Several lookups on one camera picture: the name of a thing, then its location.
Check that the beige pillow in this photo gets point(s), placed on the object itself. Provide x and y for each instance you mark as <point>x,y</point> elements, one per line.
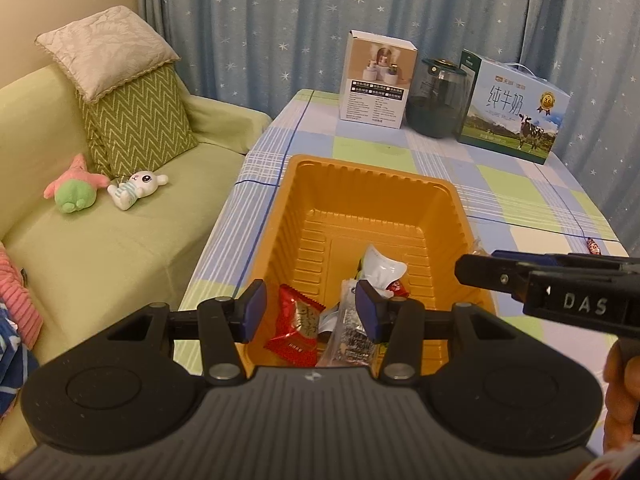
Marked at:
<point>105,45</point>

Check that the red white printed cloth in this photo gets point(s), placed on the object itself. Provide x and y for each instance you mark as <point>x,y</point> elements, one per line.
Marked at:
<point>600,470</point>

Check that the light green sofa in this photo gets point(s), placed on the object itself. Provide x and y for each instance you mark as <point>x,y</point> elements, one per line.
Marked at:
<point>110,260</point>

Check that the pink cloth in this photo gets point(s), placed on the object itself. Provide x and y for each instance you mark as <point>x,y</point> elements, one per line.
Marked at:
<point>20,305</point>

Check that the dark green glass jar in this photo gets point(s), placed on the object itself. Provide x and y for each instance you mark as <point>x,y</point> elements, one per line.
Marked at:
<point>435,105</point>

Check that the white silver snack packet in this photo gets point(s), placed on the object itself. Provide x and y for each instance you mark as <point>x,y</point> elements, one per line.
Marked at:
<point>377,267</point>

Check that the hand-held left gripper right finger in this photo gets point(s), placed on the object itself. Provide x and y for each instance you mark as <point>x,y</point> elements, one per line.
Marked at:
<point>367,310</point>

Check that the blue starry curtain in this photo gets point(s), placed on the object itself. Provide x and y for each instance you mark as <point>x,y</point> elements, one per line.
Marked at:
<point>280,20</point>

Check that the white product box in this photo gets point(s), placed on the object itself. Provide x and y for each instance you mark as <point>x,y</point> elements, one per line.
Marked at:
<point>375,85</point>

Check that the clear dark snack packet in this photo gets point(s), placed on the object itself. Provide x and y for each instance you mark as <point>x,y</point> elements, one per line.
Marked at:
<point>347,345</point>

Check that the white rabbit plush toy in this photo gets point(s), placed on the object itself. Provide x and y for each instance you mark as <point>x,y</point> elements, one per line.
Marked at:
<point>135,185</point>

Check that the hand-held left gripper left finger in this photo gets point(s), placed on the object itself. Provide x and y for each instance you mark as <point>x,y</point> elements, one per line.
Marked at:
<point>255,310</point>

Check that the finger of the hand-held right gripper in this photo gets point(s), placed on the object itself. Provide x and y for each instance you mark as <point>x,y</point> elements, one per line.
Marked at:
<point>530,258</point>
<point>480,272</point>

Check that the person's right hand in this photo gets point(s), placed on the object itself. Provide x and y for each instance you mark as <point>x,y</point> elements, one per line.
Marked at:
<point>620,390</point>

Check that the green zigzag pillow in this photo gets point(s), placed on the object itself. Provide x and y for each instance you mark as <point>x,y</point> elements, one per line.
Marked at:
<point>140,120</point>

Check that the small red candy packet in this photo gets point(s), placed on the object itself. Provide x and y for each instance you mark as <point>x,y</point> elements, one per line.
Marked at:
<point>397,288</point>

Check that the orange plastic tray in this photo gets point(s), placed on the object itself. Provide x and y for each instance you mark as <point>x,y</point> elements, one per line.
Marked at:
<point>360,210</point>

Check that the pink green plush toy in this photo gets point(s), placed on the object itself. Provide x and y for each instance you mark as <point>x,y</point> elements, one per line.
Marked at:
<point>75,195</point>

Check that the green yellow candy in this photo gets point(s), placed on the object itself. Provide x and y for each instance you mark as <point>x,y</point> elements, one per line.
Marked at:
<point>382,349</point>

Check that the large red snack packet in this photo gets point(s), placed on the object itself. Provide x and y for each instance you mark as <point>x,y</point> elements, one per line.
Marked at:
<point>295,325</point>

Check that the blue patterned cloth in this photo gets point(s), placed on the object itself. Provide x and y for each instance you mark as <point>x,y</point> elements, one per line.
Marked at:
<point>12,370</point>

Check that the red cartoon candy packet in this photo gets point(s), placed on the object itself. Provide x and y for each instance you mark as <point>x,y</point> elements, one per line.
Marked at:
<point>592,246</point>

